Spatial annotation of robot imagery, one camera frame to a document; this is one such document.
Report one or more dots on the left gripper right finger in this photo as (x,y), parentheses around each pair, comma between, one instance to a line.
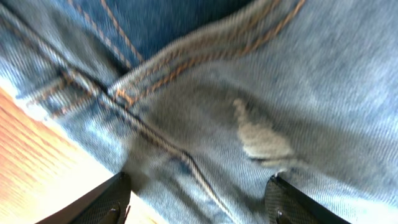
(287,204)

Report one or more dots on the light blue denim jeans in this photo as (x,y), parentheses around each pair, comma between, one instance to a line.
(201,102)

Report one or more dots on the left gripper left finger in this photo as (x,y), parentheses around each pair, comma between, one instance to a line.
(107,203)

